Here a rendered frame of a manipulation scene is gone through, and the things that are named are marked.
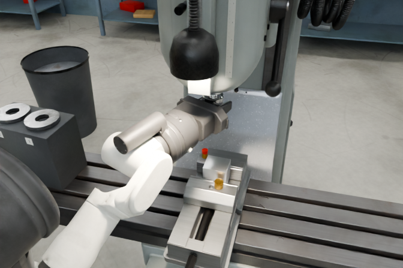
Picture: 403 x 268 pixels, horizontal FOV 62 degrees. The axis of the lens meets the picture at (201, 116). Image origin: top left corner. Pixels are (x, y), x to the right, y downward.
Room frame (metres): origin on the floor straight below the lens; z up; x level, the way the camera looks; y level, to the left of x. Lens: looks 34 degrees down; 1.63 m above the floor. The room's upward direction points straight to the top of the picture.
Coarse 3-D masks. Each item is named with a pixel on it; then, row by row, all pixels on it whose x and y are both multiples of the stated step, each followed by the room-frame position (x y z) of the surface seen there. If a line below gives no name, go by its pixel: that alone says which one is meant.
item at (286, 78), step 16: (288, 16) 0.96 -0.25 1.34; (288, 32) 0.96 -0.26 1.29; (272, 48) 0.97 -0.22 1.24; (288, 48) 0.96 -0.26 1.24; (272, 64) 0.96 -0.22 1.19; (288, 64) 0.96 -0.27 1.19; (256, 80) 0.98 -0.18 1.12; (288, 80) 0.98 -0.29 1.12; (288, 96) 0.98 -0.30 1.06; (288, 112) 0.99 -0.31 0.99; (288, 128) 1.03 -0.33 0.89; (272, 176) 0.97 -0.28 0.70
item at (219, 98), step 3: (222, 93) 0.64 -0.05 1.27; (204, 96) 0.63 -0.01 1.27; (207, 96) 0.63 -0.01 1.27; (216, 96) 0.63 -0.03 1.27; (219, 96) 0.63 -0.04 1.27; (222, 96) 0.63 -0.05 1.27; (204, 99) 0.62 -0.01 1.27; (207, 99) 0.62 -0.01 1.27; (210, 99) 0.61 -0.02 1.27; (213, 99) 0.61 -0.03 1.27; (216, 99) 0.61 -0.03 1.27; (219, 99) 0.62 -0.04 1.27; (222, 99) 0.62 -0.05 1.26; (207, 102) 0.61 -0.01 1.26; (210, 102) 0.61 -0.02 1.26; (213, 102) 0.61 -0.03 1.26; (216, 102) 0.61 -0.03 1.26; (219, 102) 0.62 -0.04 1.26
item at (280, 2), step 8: (272, 0) 0.63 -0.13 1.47; (280, 0) 0.63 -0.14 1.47; (288, 0) 0.65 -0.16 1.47; (272, 8) 0.63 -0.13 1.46; (280, 8) 0.62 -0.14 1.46; (272, 16) 0.63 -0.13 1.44; (280, 16) 0.62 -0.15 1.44; (280, 24) 0.62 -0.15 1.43; (280, 32) 0.61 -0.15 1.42; (280, 40) 0.59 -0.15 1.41; (280, 48) 0.58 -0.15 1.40; (280, 56) 0.57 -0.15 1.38; (272, 72) 0.55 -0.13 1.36; (272, 80) 0.54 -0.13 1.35; (264, 88) 0.53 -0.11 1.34; (272, 88) 0.52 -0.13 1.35; (280, 88) 0.52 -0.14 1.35; (272, 96) 0.52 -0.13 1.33
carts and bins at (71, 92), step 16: (48, 48) 2.48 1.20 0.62; (64, 48) 2.51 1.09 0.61; (80, 48) 2.48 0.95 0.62; (32, 64) 2.35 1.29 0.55; (48, 64) 2.44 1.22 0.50; (64, 64) 2.44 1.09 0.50; (80, 64) 2.18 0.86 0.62; (32, 80) 2.09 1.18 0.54; (48, 80) 2.06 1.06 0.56; (64, 80) 2.09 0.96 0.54; (80, 80) 2.17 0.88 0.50; (48, 96) 2.07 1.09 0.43; (64, 96) 2.09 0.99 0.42; (80, 96) 2.16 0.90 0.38; (64, 112) 2.08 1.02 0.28; (80, 112) 2.14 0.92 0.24; (80, 128) 2.13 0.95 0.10
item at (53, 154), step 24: (0, 120) 0.74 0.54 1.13; (24, 120) 0.76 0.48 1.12; (48, 120) 0.74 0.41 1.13; (72, 120) 0.77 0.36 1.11; (0, 144) 0.73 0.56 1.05; (24, 144) 0.70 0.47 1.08; (48, 144) 0.67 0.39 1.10; (72, 144) 0.75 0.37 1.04; (48, 168) 0.68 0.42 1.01; (72, 168) 0.72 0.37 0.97
